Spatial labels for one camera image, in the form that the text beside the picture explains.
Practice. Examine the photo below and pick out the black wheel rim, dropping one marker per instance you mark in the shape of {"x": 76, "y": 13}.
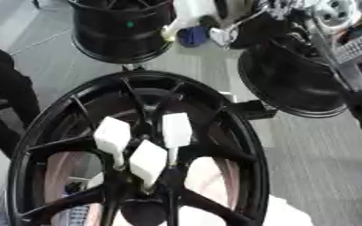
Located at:
{"x": 117, "y": 32}
{"x": 292, "y": 82}

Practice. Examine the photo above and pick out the black spoked wheel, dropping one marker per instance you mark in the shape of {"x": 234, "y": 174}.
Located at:
{"x": 60, "y": 147}

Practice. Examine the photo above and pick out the silver wheel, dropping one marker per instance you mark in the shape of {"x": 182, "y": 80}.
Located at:
{"x": 333, "y": 13}

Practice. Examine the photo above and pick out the person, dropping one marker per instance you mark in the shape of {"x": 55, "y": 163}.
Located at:
{"x": 6, "y": 97}

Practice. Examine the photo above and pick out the metal rack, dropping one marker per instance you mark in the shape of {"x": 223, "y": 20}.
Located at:
{"x": 354, "y": 50}

